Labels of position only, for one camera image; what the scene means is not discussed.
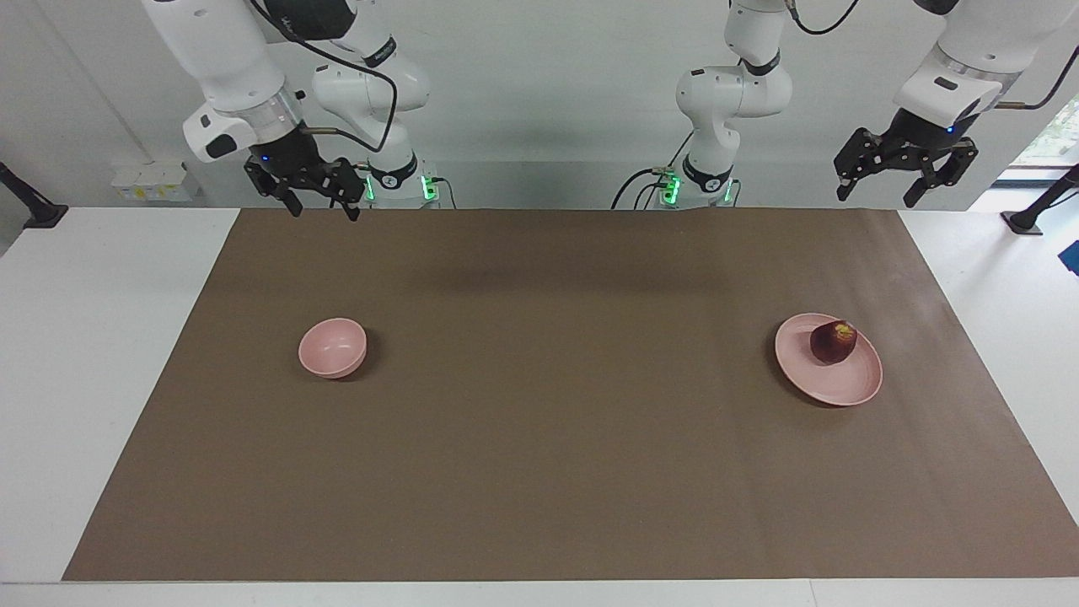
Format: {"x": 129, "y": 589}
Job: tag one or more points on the brown table mat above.
{"x": 539, "y": 438}

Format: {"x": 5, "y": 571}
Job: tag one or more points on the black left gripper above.
{"x": 915, "y": 139}

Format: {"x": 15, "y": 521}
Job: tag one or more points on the pink bowl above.
{"x": 332, "y": 346}

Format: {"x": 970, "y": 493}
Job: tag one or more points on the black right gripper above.
{"x": 299, "y": 160}

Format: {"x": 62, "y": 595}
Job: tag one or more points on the window with green view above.
{"x": 1049, "y": 139}

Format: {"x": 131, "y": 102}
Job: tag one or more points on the blue object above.
{"x": 1072, "y": 257}

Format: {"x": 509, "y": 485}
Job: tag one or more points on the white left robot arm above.
{"x": 733, "y": 93}

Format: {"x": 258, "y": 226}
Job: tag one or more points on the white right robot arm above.
{"x": 228, "y": 59}

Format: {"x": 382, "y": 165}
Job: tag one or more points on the black camera stand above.
{"x": 1024, "y": 223}
{"x": 42, "y": 215}

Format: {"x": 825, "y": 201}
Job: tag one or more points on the pink plate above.
{"x": 830, "y": 379}

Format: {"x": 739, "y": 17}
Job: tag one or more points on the dark red apple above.
{"x": 833, "y": 341}

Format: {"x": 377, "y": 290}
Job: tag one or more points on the white wall socket box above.
{"x": 156, "y": 181}

